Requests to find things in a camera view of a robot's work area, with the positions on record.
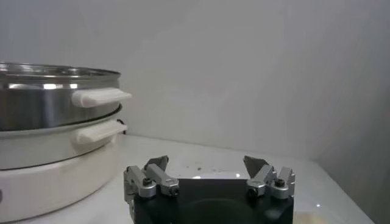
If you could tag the white electric cooker pot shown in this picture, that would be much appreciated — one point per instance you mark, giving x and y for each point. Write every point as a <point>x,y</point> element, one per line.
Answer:
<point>55,185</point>

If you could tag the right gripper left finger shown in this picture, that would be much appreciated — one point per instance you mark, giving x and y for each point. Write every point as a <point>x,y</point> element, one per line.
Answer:
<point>164,182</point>

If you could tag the stainless steel steamer basket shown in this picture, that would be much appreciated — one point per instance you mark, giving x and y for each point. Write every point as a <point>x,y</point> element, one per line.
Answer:
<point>45,106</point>

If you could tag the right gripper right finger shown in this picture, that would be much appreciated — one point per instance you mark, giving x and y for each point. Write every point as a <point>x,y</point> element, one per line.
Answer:
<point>262,179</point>

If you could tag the white round plate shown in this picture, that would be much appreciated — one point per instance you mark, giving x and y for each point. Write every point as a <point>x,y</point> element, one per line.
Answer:
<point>323,204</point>

